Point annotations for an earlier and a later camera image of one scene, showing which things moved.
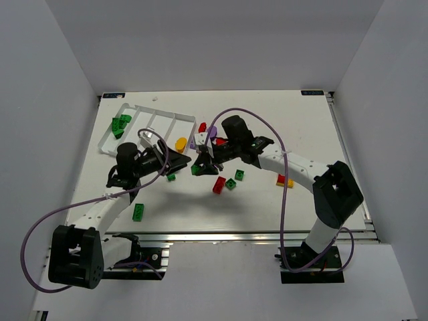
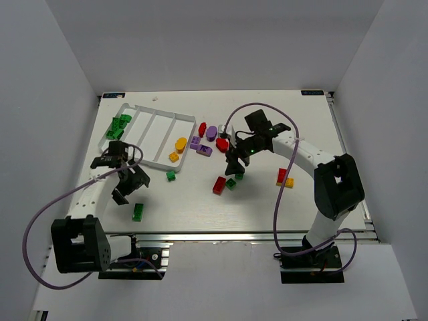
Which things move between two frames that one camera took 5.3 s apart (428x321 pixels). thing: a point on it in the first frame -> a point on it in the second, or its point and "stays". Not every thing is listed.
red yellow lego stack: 281,181 stays
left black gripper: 163,158 -> 127,184
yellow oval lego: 181,143 stays
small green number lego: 172,177 stays
